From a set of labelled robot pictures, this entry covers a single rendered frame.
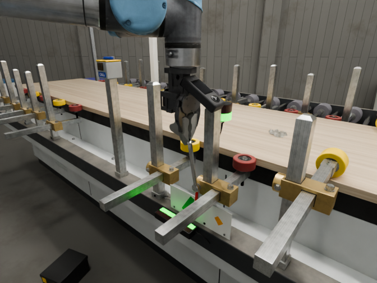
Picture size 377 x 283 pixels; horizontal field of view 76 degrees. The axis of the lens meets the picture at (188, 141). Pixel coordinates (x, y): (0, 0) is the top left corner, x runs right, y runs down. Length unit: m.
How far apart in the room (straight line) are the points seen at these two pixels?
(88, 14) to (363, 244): 0.91
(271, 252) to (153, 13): 0.43
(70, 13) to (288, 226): 0.51
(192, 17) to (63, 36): 5.17
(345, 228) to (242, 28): 4.36
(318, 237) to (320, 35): 4.59
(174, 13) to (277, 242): 0.50
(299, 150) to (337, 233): 0.41
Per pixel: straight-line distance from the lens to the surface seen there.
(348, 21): 5.46
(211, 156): 0.72
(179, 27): 0.60
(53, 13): 0.46
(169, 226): 0.63
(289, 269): 0.80
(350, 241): 0.94
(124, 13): 0.43
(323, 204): 0.63
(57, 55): 5.80
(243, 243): 0.83
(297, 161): 0.61
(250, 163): 0.84
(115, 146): 1.12
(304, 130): 0.58
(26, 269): 1.94
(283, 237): 0.48
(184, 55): 0.60
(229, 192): 0.73
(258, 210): 1.00
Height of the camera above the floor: 1.27
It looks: 22 degrees down
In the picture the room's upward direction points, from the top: straight up
